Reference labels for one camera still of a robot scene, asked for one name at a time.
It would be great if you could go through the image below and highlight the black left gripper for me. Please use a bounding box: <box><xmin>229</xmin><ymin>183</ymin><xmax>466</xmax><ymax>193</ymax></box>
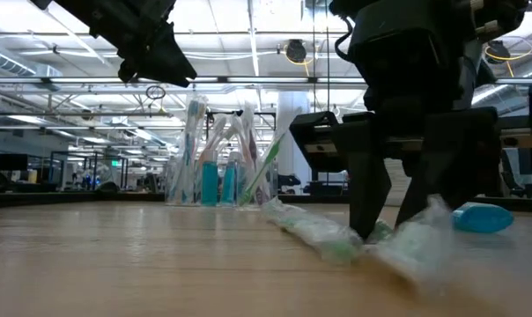
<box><xmin>30</xmin><ymin>0</ymin><xmax>198</xmax><ymax>88</ymax></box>

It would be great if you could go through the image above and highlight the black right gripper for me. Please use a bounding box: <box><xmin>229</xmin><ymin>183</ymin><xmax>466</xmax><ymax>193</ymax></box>
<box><xmin>290</xmin><ymin>29</ymin><xmax>532</xmax><ymax>241</ymax></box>

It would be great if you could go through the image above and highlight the blue mouthwash bottle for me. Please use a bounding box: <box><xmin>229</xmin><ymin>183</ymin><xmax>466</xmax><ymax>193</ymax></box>
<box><xmin>451</xmin><ymin>201</ymin><xmax>515</xmax><ymax>234</ymax></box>
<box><xmin>219</xmin><ymin>151</ymin><xmax>240</xmax><ymax>206</ymax></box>
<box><xmin>199</xmin><ymin>149</ymin><xmax>219</xmax><ymax>207</ymax></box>

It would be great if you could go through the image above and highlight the purple toothbrush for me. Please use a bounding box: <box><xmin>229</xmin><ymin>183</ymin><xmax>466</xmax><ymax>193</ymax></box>
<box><xmin>243</xmin><ymin>103</ymin><xmax>267</xmax><ymax>206</ymax></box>

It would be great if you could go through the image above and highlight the black equipment cabinet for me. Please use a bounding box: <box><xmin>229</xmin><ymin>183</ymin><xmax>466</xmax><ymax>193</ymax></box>
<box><xmin>303</xmin><ymin>171</ymin><xmax>351</xmax><ymax>197</ymax></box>

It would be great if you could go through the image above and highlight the long ceiling light bar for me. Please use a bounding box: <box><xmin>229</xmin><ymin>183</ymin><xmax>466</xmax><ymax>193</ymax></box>
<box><xmin>0</xmin><ymin>75</ymin><xmax>532</xmax><ymax>87</ymax></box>

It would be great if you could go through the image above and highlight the white building column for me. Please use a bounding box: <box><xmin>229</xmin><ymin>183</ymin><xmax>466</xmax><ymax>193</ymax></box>
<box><xmin>276</xmin><ymin>90</ymin><xmax>314</xmax><ymax>191</ymax></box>

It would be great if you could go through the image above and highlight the black computer monitor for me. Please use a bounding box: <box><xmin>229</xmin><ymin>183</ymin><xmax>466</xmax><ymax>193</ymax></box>
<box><xmin>0</xmin><ymin>152</ymin><xmax>29</xmax><ymax>173</ymax></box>

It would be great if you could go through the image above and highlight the hanging black cable loop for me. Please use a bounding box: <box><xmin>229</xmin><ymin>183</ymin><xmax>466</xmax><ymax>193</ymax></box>
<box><xmin>144</xmin><ymin>84</ymin><xmax>167</xmax><ymax>101</ymax></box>

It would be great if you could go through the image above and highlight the black ceiling cord reel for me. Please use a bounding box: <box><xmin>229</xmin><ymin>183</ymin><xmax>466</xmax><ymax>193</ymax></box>
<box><xmin>284</xmin><ymin>38</ymin><xmax>309</xmax><ymax>64</ymax></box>
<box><xmin>484</xmin><ymin>39</ymin><xmax>513</xmax><ymax>66</ymax></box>

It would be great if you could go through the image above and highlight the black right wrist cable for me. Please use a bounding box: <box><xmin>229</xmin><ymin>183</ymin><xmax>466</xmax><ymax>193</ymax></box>
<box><xmin>334</xmin><ymin>15</ymin><xmax>356</xmax><ymax>63</ymax></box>

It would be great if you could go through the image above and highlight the silver ventilation duct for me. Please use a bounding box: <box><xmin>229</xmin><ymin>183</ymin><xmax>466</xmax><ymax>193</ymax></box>
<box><xmin>0</xmin><ymin>43</ymin><xmax>63</xmax><ymax>79</ymax></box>

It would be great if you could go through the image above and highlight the black aluminium table frame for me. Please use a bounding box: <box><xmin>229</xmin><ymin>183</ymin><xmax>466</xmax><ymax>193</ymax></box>
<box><xmin>0</xmin><ymin>191</ymin><xmax>532</xmax><ymax>212</ymax></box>

